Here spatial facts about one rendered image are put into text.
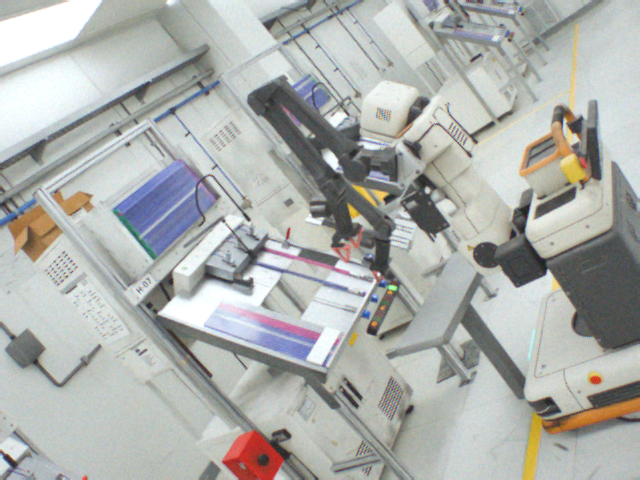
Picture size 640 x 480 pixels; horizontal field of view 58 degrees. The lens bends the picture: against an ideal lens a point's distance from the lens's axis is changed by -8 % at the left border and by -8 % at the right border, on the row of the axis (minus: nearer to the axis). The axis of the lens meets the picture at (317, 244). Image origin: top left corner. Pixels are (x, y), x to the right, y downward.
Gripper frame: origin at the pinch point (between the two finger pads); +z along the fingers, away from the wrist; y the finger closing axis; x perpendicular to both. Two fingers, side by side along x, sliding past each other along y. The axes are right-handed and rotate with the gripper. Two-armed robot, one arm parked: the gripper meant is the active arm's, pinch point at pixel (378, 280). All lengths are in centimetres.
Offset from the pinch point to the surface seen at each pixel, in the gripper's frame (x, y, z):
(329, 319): -12.6, 20.7, 8.7
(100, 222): -105, 39, -21
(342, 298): -12.5, 6.3, 8.8
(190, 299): -67, 35, 8
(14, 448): -73, 129, -2
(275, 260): -47.9, -5.1, 8.4
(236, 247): -63, 2, 2
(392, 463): 28, 54, 41
